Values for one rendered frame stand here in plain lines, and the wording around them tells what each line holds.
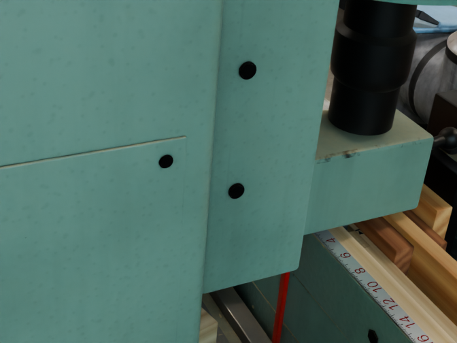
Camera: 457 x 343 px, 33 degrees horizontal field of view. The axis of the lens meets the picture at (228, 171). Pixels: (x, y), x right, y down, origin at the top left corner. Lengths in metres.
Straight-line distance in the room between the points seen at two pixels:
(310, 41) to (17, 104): 0.19
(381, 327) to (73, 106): 0.30
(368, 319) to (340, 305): 0.04
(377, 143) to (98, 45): 0.29
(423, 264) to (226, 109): 0.25
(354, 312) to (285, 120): 0.18
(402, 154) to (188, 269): 0.23
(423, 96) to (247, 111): 0.79
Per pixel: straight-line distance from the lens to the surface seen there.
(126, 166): 0.40
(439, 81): 1.22
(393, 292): 0.60
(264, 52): 0.46
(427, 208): 0.68
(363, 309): 0.59
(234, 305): 0.76
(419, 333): 0.56
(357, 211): 0.62
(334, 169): 0.59
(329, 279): 0.62
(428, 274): 0.64
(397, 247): 0.64
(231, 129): 0.47
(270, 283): 0.72
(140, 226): 0.43
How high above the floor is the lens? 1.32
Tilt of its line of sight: 32 degrees down
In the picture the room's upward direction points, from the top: 5 degrees clockwise
